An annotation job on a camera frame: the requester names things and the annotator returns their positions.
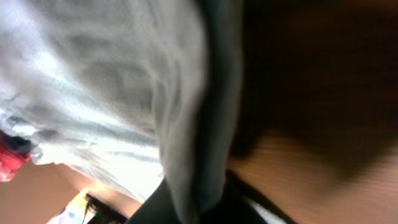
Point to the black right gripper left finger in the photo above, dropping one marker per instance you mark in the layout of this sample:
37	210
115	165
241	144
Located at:
157	209

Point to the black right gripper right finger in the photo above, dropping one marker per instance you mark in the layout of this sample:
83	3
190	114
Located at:
243	204

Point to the red folded soccer t-shirt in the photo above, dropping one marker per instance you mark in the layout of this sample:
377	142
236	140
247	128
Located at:
15	152

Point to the light blue t-shirt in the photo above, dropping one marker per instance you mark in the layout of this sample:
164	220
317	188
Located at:
152	84

